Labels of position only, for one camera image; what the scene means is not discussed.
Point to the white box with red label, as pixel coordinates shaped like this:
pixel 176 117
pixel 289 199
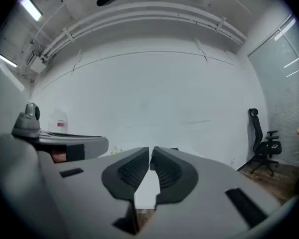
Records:
pixel 57 119

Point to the ceiling tube light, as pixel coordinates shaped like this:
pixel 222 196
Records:
pixel 31 8
pixel 7 60

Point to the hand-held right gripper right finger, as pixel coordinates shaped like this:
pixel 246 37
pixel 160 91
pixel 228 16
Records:
pixel 201 203

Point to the black mesh office chair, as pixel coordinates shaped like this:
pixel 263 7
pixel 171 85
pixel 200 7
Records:
pixel 257 133

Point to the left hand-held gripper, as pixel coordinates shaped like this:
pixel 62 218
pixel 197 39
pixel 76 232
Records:
pixel 26 126

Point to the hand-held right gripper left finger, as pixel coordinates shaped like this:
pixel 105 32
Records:
pixel 89 195

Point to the green white flower plant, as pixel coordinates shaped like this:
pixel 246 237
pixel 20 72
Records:
pixel 115 150

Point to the white wall junction box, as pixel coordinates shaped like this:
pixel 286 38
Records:
pixel 37 65

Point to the white ceiling pipe run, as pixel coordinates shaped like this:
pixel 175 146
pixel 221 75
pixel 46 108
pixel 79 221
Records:
pixel 144 12

